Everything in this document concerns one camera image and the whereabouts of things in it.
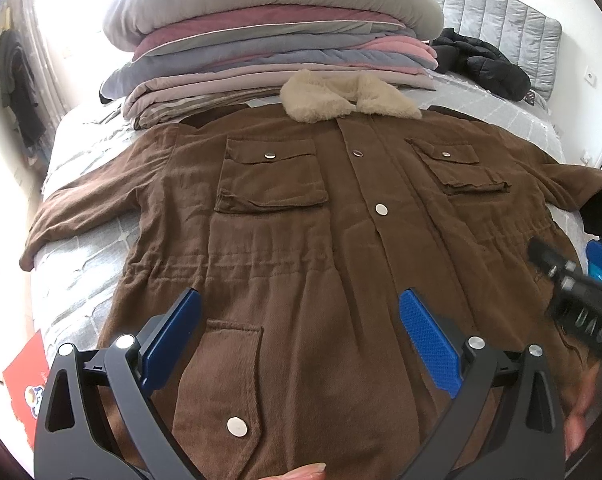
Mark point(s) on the maroon quilt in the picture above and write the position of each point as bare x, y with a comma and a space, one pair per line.
261, 22

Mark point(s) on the patterned dark cloth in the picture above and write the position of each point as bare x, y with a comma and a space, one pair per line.
537, 99

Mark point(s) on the black puffer jacket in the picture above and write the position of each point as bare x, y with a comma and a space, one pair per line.
486, 67

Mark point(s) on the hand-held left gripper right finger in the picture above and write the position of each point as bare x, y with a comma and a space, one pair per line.
428, 345

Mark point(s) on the grey padded headboard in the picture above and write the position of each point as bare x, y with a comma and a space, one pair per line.
506, 15

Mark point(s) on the person's right hand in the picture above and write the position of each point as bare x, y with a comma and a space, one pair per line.
583, 410

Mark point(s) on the stack of folded quilts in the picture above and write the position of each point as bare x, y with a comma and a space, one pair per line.
181, 72

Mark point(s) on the white wall socket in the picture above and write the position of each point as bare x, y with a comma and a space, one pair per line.
593, 76

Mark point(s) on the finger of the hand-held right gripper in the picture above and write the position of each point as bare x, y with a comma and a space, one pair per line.
551, 260

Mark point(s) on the taupe quilt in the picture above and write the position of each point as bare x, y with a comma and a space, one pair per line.
191, 92

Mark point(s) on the person's left hand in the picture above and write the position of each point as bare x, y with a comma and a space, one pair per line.
306, 465

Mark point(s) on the pink blanket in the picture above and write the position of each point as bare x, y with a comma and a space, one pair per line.
406, 47

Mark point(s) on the dark hanging clothes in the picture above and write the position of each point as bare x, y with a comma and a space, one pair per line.
18, 85

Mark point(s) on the brown jacket with fleece collar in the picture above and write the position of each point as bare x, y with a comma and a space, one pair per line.
306, 260

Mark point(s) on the grey checked bed cover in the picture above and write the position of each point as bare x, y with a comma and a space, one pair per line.
81, 280

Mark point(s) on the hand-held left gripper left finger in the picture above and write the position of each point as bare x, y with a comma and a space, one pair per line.
171, 340

